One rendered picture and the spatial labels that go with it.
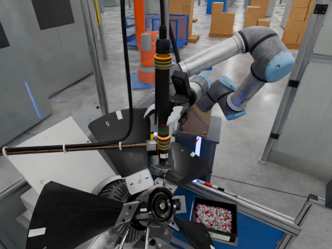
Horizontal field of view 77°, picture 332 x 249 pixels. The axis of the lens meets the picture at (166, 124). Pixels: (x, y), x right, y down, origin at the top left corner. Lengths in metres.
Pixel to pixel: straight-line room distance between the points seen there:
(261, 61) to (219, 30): 8.90
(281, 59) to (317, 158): 1.99
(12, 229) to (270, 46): 1.46
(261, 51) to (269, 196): 1.83
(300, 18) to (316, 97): 6.33
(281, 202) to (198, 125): 1.45
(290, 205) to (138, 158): 2.00
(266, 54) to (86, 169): 0.82
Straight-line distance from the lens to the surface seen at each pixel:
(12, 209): 1.34
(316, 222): 2.52
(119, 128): 0.75
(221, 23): 9.75
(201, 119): 1.28
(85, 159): 0.90
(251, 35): 0.95
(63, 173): 0.86
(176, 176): 0.84
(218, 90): 1.26
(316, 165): 2.83
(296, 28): 8.64
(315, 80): 2.36
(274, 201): 2.49
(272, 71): 0.89
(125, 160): 0.74
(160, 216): 0.70
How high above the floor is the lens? 1.81
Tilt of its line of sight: 34 degrees down
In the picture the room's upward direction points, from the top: straight up
